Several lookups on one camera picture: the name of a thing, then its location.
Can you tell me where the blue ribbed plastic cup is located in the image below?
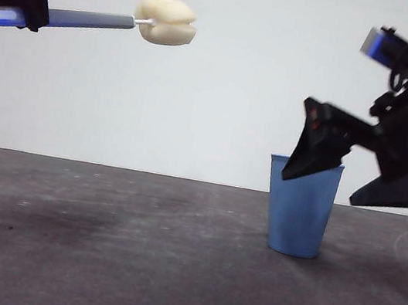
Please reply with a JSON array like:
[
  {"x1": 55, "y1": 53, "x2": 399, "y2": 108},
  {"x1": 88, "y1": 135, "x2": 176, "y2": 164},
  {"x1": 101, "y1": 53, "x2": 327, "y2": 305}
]
[{"x1": 254, "y1": 152, "x2": 346, "y2": 264}]

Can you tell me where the grey handle sponge cup brush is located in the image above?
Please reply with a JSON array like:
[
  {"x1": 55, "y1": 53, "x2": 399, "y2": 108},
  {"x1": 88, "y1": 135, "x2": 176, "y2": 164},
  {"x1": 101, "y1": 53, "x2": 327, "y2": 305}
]
[{"x1": 0, "y1": 0, "x2": 202, "y2": 59}]

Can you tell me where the pale grey right camera box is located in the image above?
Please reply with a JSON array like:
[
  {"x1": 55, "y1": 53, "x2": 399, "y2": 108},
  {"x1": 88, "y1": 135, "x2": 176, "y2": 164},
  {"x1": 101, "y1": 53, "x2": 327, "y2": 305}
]
[{"x1": 358, "y1": 24, "x2": 408, "y2": 72}]

